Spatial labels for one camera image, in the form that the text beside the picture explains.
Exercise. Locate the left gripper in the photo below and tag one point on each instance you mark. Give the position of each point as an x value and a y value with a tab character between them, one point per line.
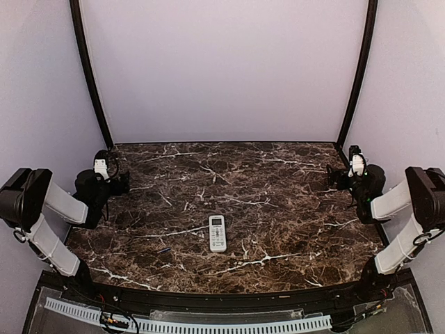
117	190

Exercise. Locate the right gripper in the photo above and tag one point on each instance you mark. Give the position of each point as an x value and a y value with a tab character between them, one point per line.
333	177

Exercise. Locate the white remote control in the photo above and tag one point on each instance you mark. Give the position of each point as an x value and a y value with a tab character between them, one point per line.
217	234

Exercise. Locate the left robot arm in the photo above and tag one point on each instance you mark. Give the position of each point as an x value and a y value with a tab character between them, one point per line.
32	203

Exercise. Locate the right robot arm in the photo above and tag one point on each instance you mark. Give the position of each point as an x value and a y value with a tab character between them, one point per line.
422	190

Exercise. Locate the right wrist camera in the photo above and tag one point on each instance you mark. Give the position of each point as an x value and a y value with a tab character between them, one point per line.
358	166

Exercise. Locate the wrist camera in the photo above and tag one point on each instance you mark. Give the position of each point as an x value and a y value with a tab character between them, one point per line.
106	164
358	166

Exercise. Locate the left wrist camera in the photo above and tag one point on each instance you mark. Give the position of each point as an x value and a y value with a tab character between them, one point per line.
106	164

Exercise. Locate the black front rail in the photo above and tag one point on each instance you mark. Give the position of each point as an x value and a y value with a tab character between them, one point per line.
338	298

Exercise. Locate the white slotted cable duct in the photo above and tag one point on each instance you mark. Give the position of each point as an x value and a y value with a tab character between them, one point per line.
192	322

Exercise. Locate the right black frame post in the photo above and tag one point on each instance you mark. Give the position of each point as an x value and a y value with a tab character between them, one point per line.
364	52

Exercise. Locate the black frame post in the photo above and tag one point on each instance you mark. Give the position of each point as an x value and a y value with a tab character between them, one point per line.
364	52
79	31

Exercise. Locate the left black frame post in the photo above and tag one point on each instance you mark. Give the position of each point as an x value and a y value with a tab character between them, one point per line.
79	31

